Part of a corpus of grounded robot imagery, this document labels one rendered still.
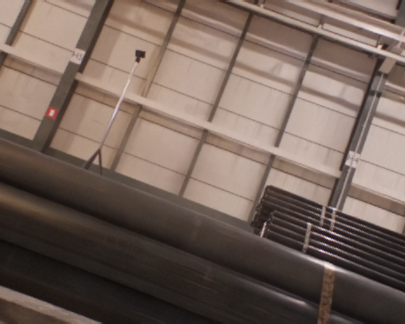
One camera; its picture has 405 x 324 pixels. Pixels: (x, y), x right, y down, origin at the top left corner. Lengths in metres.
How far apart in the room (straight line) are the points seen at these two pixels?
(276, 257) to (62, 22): 10.22
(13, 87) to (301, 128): 6.09
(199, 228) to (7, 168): 0.64
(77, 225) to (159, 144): 8.76
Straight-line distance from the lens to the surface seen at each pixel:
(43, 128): 10.34
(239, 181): 10.12
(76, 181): 1.61
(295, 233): 2.75
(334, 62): 11.25
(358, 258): 2.83
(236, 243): 1.57
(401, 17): 11.72
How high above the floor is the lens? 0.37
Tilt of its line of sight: 10 degrees up
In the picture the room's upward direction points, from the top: 21 degrees clockwise
